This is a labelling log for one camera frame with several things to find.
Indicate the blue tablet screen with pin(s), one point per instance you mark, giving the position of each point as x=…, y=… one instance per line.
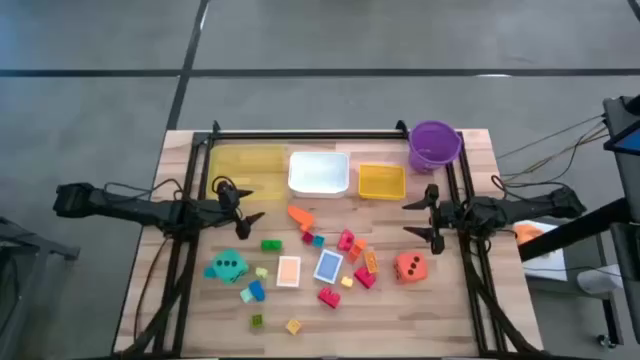
x=631, y=142

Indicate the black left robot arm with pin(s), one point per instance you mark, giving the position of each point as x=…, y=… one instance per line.
x=125, y=207

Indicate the long orange toy block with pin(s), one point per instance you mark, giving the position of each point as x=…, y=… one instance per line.
x=300, y=217

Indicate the orange object on side table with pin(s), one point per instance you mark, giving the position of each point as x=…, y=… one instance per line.
x=527, y=233

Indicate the pink-red two-stud block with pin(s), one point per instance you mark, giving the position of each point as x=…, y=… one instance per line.
x=345, y=240

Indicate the yellow slotted plastic basket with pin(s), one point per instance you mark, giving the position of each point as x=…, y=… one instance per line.
x=382, y=182

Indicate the small blue block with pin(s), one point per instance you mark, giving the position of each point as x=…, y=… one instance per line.
x=318, y=241

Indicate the red two-stud block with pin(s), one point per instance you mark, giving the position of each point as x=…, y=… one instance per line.
x=329, y=298
x=365, y=277

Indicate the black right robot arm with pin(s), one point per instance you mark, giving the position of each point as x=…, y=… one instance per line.
x=525, y=205

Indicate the orange foam die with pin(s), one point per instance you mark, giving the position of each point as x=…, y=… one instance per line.
x=411, y=268

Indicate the black equipment post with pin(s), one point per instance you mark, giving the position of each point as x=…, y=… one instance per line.
x=631, y=280

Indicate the mint green block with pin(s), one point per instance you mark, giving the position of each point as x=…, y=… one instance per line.
x=245, y=295

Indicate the black caster wheel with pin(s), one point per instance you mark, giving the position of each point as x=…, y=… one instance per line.
x=606, y=341

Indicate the orange playing card box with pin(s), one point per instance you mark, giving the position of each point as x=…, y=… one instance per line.
x=289, y=271

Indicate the purple bucket with face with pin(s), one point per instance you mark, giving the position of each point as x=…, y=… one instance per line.
x=434, y=145

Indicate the white side table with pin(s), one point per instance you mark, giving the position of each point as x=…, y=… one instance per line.
x=550, y=265

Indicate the small teal block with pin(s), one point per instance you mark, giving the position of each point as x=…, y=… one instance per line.
x=208, y=273

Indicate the green two-stud block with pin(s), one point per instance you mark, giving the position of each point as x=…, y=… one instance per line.
x=271, y=245

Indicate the yellow translucent plastic tray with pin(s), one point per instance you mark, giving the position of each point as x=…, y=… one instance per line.
x=250, y=165

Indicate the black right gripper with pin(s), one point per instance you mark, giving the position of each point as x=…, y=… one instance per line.
x=457, y=215

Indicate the small yellow block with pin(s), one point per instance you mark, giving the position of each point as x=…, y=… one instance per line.
x=293, y=327
x=347, y=281

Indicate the blue playing card box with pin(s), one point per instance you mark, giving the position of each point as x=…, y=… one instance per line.
x=328, y=266

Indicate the white paper roll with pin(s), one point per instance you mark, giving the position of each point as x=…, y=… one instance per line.
x=597, y=280

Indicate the blue rounded block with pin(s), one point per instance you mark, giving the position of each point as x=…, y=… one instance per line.
x=257, y=290

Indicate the orange sloped block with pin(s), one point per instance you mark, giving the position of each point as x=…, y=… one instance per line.
x=357, y=250

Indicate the black diagonal beam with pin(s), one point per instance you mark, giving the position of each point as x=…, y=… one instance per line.
x=575, y=231

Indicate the teal foam die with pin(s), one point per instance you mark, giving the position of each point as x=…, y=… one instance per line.
x=231, y=267

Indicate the grey metal rack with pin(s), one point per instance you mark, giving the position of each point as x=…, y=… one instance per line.
x=30, y=245

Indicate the orange-yellow block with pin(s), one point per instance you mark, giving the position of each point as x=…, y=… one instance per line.
x=371, y=262

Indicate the white plastic bin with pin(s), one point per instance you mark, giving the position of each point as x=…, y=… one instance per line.
x=318, y=174

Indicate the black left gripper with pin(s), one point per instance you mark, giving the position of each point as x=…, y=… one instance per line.
x=220, y=214

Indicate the small red block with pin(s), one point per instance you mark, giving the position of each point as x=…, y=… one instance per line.
x=307, y=238

